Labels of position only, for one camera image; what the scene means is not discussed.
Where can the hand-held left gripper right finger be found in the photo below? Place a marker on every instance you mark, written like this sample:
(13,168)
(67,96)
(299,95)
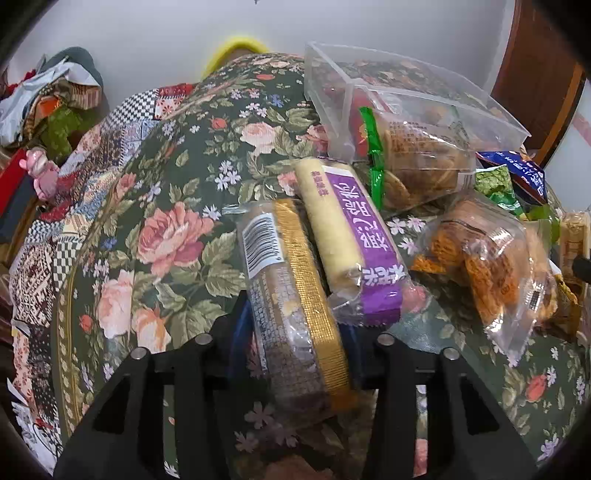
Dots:
(356,365)

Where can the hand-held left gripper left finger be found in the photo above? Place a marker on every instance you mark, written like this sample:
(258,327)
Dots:
(241,336)

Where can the brown gold-edged snack packet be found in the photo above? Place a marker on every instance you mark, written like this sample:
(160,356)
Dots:
(295,304)

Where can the green floral blanket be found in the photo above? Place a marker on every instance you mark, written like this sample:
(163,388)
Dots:
(184,221)

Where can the purple and white cake roll packet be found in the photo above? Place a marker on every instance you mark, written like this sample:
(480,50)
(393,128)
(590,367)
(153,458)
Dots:
(351,230)

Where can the clear packet of orange crackers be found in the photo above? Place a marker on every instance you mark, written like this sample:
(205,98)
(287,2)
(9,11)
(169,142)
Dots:
(494,267)

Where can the patchwork quilt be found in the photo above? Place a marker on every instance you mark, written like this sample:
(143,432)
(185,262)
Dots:
(74,221)

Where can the green-edged clear cookie packet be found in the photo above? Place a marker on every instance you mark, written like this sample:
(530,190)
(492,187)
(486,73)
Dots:
(420,157)

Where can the green snack packet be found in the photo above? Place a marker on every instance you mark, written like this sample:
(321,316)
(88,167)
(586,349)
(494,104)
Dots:
(498,189)

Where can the red snack packet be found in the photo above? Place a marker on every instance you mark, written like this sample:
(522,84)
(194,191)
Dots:
(355,115)

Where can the blue snack packet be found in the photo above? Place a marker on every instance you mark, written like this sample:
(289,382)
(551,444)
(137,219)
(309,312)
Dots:
(517,173)

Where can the yellow snack packet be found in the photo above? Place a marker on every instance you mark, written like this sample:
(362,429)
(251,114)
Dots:
(575,235)

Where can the pink toy figure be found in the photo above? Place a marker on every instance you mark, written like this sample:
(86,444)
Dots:
(42,173)

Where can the red box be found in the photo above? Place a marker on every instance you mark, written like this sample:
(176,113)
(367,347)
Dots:
(11,184)

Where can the clear plastic container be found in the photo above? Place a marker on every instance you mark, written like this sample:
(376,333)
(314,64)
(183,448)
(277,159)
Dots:
(415,87)

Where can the yellow cushion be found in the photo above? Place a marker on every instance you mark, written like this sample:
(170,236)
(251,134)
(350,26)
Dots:
(235,50)

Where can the pile of clothes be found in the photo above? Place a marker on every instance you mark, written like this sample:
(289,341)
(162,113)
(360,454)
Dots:
(51,101)

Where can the brown wooden door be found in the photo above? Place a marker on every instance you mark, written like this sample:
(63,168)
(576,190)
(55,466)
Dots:
(531,69)

